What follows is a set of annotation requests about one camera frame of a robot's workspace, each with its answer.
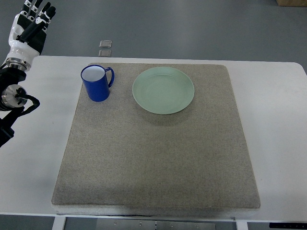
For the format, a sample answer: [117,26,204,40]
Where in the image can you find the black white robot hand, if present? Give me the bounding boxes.
[5,0,56,70]

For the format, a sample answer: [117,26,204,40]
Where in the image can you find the blue enamel mug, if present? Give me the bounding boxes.
[81,64,115,102]

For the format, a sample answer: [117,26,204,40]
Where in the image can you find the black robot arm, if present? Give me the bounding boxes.
[0,57,40,146]

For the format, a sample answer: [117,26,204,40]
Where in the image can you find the upper metal floor plate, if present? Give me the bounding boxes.
[99,40,112,48]

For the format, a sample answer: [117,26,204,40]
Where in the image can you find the metal floor plate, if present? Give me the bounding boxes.
[99,40,112,48]
[98,49,112,57]

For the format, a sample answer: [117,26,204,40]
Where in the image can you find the lower metal floor plate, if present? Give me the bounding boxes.
[98,49,112,57]

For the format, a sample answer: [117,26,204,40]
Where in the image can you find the light green plate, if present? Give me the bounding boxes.
[132,67,195,115]

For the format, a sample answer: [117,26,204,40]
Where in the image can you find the beige fabric mat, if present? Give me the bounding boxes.
[52,63,260,216]

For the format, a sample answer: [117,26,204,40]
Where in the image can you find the cardboard box corner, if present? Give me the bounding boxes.
[276,0,307,7]

